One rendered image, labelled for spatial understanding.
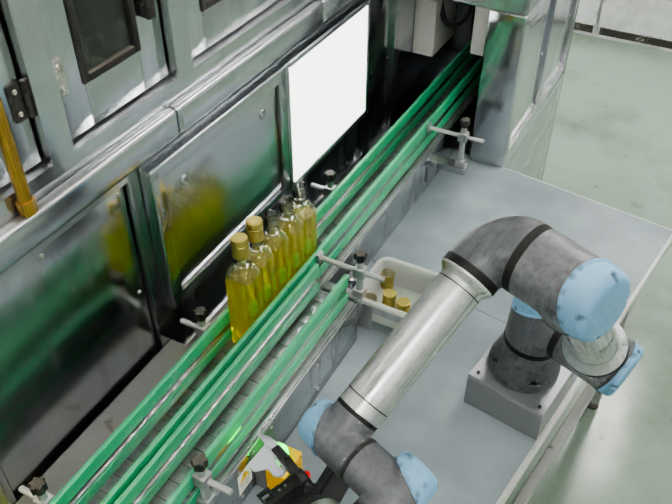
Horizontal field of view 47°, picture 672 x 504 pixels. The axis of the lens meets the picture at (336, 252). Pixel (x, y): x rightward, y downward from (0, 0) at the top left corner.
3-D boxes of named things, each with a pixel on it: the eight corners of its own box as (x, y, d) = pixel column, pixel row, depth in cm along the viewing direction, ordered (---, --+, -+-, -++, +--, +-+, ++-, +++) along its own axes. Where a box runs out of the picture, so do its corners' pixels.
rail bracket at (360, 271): (321, 275, 183) (320, 234, 175) (386, 299, 177) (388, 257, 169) (315, 283, 181) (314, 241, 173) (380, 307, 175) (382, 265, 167)
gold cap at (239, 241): (229, 251, 153) (227, 233, 150) (247, 247, 154) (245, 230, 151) (234, 262, 151) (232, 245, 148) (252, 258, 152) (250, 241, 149)
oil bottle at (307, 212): (298, 264, 186) (295, 191, 173) (318, 271, 184) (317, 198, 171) (286, 278, 183) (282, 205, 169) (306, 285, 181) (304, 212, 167)
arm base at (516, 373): (570, 362, 169) (582, 331, 162) (538, 406, 160) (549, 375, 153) (508, 328, 175) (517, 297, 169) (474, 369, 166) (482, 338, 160)
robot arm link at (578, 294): (586, 315, 159) (544, 210, 112) (652, 358, 151) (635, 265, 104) (550, 362, 158) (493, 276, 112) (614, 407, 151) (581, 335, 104)
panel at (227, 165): (359, 110, 222) (361, -6, 200) (368, 113, 221) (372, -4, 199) (164, 305, 162) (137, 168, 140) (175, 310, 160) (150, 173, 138)
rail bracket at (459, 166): (426, 172, 233) (432, 105, 218) (479, 187, 227) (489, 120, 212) (419, 180, 230) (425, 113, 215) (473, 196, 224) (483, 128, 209)
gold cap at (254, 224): (251, 230, 158) (250, 213, 155) (267, 234, 157) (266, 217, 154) (243, 240, 156) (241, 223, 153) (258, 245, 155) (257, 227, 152)
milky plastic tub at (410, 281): (380, 279, 201) (382, 253, 196) (462, 307, 193) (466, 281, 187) (350, 321, 189) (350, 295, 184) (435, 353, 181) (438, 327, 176)
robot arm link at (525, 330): (527, 305, 167) (541, 259, 158) (579, 341, 160) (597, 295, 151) (491, 332, 161) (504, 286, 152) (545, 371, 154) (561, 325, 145)
